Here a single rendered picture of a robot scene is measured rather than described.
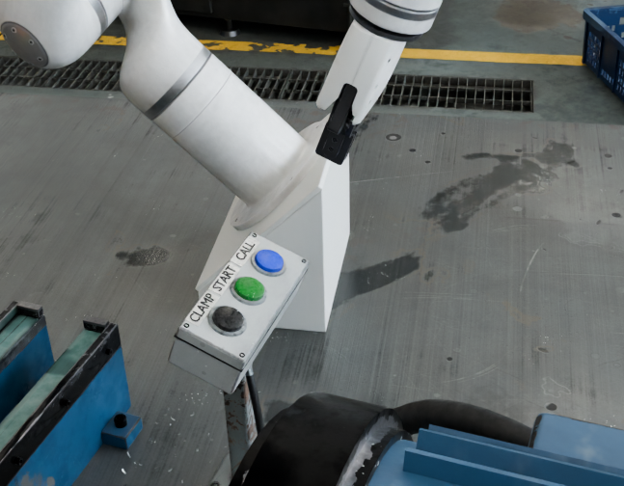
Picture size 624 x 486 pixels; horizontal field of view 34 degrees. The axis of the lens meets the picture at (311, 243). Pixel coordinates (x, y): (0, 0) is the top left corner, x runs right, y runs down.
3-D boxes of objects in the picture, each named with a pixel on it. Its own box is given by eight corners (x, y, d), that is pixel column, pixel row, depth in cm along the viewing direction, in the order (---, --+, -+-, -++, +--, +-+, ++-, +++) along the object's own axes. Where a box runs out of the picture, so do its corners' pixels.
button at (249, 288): (253, 314, 98) (257, 302, 97) (226, 300, 99) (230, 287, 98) (265, 296, 101) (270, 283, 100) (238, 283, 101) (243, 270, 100)
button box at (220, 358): (230, 397, 95) (246, 361, 92) (165, 362, 96) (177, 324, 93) (297, 293, 109) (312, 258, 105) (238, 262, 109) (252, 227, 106)
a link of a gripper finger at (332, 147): (337, 98, 104) (316, 149, 108) (326, 112, 101) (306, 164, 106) (365, 113, 104) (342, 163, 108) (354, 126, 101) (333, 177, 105)
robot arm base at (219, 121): (261, 170, 153) (169, 86, 148) (345, 104, 141) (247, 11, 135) (217, 252, 139) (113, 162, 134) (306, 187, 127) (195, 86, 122)
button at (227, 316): (231, 345, 95) (236, 333, 93) (203, 331, 95) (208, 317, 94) (245, 326, 97) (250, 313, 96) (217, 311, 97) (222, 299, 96)
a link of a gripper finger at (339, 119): (363, 52, 97) (363, 67, 103) (325, 123, 97) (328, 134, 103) (373, 57, 97) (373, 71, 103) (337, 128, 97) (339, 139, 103)
